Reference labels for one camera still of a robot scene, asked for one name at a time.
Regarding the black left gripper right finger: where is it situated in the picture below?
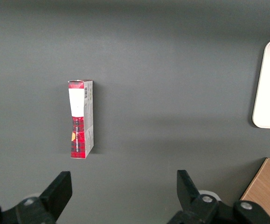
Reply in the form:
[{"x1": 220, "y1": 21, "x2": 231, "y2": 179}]
[{"x1": 166, "y1": 169, "x2": 220, "y2": 224}]

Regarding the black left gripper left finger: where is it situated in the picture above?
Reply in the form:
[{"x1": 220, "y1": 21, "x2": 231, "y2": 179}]
[{"x1": 15, "y1": 171, "x2": 73, "y2": 224}]

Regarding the red plaid cardboard box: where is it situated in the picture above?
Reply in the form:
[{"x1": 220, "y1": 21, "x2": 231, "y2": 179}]
[{"x1": 68, "y1": 79, "x2": 95, "y2": 160}]

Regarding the wooden board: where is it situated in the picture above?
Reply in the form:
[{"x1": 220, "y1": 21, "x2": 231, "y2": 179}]
[{"x1": 239, "y1": 158, "x2": 270, "y2": 224}]

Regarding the white plastic tray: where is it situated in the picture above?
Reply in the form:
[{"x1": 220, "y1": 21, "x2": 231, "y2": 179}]
[{"x1": 252, "y1": 37, "x2": 270, "y2": 130}]

